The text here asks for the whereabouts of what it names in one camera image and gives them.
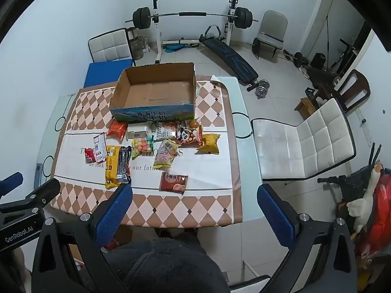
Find checkered tablecloth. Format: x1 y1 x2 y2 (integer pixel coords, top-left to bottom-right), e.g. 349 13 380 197
50 75 245 228

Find chrome dumbbell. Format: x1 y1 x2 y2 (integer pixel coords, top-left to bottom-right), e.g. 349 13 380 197
247 79 271 100

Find red bag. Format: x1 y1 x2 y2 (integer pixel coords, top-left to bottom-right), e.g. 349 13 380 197
356 168 391 263

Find dark exercise machine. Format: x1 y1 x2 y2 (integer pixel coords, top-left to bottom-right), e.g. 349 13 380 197
305 38 358 98

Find white goose plush toy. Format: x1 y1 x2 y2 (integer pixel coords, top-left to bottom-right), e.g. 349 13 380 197
345 160 384 240

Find black snack packet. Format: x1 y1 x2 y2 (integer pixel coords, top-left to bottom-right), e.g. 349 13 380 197
115 146 132 184

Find orange snack packet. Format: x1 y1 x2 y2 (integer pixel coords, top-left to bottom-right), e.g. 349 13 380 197
106 120 128 141

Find black dumbbell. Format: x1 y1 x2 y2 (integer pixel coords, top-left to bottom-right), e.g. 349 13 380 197
284 50 309 68

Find black speaker box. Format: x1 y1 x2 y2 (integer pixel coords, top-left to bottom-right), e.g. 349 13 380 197
310 53 327 69

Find brown red snack packet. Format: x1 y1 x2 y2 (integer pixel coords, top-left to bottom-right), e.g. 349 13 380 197
159 172 189 194

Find black router antennas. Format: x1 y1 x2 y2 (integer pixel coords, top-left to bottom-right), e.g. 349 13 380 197
369 143 383 165

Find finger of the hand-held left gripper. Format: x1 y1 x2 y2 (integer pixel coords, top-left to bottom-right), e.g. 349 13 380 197
0 178 61 215
0 172 23 194

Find colourful candy packet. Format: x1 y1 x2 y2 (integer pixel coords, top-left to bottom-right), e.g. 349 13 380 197
131 137 156 160

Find red and white snack packet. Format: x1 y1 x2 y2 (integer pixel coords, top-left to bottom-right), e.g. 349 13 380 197
93 133 107 163

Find long yellow snack packet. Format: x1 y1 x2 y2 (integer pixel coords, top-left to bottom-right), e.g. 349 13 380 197
105 145 123 190

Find small wooden stool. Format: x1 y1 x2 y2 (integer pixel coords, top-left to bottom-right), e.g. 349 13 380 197
294 97 316 119

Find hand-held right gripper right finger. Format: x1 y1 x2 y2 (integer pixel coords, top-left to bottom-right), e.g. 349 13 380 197
257 184 358 293

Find person's dark fleece clothing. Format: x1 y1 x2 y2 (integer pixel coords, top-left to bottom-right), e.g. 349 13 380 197
104 233 231 293

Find barbell with black plates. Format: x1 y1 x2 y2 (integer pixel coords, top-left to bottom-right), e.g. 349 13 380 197
125 6 259 31

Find black sit-up bench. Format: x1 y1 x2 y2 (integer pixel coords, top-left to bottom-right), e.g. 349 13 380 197
198 24 260 84

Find grey chair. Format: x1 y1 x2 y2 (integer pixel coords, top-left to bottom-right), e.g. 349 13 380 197
252 10 288 60

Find clear water jug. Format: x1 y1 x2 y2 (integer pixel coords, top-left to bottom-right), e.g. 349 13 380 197
128 27 149 60

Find panda print snack packet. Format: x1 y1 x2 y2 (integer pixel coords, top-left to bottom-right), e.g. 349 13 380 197
175 125 204 147

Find white barbell rack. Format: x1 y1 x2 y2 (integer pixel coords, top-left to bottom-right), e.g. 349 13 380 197
151 0 240 64

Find silver white snack packet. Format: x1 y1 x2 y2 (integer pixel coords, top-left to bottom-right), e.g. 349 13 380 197
126 122 155 141

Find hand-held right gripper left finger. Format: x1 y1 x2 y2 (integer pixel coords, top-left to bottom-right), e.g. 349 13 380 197
31 183 133 293

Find white packet with red print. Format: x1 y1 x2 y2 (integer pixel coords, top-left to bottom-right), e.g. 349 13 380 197
152 121 179 141

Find white padded chair with black frame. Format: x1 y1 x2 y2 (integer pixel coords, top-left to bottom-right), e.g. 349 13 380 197
251 98 357 181

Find cardboard box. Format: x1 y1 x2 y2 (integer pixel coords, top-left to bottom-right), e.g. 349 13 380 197
109 63 196 124

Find blue padded board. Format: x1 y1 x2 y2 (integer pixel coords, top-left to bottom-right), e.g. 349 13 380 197
84 60 135 87

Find yellow and pink snack packet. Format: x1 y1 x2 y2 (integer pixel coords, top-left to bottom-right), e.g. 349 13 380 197
153 139 181 169

